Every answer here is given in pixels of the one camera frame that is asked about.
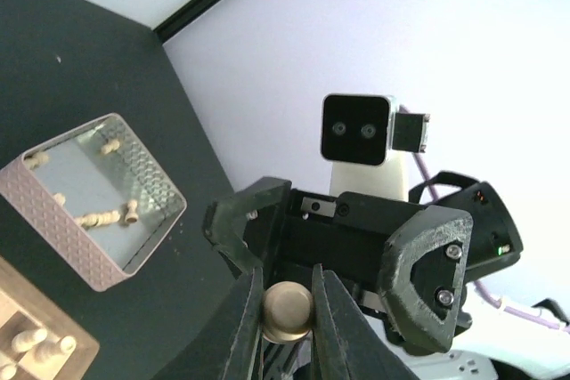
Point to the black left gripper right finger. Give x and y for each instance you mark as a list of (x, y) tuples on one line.
[(344, 345)]

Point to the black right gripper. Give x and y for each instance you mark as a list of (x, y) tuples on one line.
[(403, 263)]

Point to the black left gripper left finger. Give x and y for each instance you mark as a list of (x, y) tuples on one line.
[(230, 345)]

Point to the light piece with round base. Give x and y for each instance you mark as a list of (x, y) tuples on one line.
[(287, 312)]

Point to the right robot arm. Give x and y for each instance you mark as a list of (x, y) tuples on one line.
[(535, 340)]

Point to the light piece on board far right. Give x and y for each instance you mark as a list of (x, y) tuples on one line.
[(50, 354)]

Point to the light piece on board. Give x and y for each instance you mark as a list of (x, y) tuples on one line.
[(28, 339), (50, 354), (7, 370)]

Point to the wooden chess board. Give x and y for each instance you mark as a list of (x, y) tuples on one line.
[(25, 307)]

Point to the light piece on board centre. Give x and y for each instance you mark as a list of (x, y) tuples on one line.
[(7, 370)]

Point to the light rook lying piece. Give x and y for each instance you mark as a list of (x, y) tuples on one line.
[(130, 212)]

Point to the light king lying piece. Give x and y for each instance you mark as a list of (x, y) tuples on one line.
[(95, 220)]

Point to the silver pink tin tray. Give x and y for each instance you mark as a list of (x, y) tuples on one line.
[(104, 256)]

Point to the light knight upper piece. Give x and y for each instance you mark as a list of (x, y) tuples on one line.
[(59, 198)]

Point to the light pawn near tray corner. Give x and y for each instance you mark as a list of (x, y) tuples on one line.
[(36, 160)]

